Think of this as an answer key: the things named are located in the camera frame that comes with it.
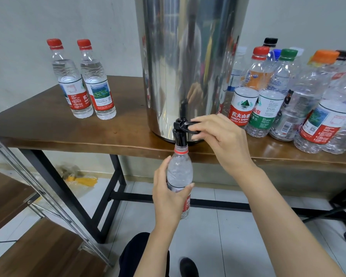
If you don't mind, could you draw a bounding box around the person's left hand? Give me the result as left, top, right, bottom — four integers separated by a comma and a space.
152, 155, 195, 231

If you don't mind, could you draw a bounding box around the person's right hand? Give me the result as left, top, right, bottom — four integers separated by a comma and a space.
187, 114, 256, 178

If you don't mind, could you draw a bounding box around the red label plastic water bottle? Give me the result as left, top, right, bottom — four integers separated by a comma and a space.
47, 38, 94, 119
166, 144, 194, 220

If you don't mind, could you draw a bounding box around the cluster of plastic bottles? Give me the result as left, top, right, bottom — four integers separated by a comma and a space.
219, 37, 346, 155

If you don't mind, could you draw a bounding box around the stainless steel water dispenser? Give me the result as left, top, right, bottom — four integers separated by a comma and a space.
134, 0, 250, 149

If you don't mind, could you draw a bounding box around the green red label plastic bottle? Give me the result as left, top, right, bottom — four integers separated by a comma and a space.
77, 38, 117, 120

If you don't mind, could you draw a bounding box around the wooden metal shelf rack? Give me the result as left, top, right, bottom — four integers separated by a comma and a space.
0, 128, 113, 277

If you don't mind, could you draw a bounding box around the person's right forearm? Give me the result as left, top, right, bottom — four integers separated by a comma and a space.
239, 164, 346, 277

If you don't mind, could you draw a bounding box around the person's black trouser leg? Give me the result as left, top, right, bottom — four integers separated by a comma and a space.
118, 232, 171, 277

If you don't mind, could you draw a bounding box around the person's black shoe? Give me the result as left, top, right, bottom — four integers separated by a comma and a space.
179, 257, 200, 277

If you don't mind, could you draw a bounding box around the yellow debris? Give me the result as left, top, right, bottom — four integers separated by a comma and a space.
66, 176, 99, 188

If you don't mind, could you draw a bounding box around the black metal table frame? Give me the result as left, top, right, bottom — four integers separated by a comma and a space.
17, 148, 346, 243

